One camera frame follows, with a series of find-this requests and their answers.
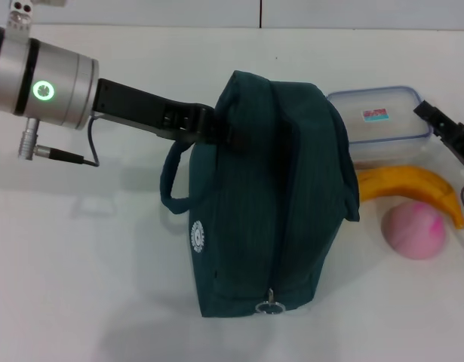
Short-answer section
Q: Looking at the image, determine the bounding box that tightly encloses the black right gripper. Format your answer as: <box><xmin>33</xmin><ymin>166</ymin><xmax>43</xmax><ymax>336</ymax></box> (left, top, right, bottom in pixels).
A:
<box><xmin>413</xmin><ymin>100</ymin><xmax>464</xmax><ymax>170</ymax></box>

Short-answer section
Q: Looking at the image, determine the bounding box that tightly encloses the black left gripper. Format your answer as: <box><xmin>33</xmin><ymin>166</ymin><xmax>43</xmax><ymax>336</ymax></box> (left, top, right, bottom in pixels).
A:
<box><xmin>91</xmin><ymin>77</ymin><xmax>252</xmax><ymax>153</ymax></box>

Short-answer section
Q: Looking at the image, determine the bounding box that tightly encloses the clear container with blue lid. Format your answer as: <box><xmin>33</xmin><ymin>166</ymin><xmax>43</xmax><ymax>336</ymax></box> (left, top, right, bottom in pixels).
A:
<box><xmin>325</xmin><ymin>84</ymin><xmax>432</xmax><ymax>170</ymax></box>

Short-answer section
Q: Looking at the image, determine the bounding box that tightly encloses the dark teal lunch bag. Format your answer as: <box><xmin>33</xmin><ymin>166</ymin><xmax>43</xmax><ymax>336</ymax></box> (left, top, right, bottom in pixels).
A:
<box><xmin>158</xmin><ymin>69</ymin><xmax>361</xmax><ymax>320</ymax></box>

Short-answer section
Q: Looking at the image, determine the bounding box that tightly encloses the yellow banana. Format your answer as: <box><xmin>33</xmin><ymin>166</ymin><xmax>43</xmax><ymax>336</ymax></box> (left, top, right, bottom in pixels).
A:
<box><xmin>354</xmin><ymin>164</ymin><xmax>464</xmax><ymax>231</ymax></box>

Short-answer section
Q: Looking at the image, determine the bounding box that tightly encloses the pink peach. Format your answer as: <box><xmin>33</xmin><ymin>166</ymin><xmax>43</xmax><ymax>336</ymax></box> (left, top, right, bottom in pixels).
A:
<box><xmin>381</xmin><ymin>201</ymin><xmax>447</xmax><ymax>260</ymax></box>

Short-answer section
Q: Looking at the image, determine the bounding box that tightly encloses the left arm connector cable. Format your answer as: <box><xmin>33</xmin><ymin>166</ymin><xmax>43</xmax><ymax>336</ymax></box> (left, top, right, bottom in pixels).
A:
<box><xmin>16</xmin><ymin>112</ymin><xmax>101</xmax><ymax>167</ymax></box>

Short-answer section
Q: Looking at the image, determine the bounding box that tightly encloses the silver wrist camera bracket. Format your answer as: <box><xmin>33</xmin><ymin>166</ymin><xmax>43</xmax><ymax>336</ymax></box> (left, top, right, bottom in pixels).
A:
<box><xmin>5</xmin><ymin>0</ymin><xmax>66</xmax><ymax>30</ymax></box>

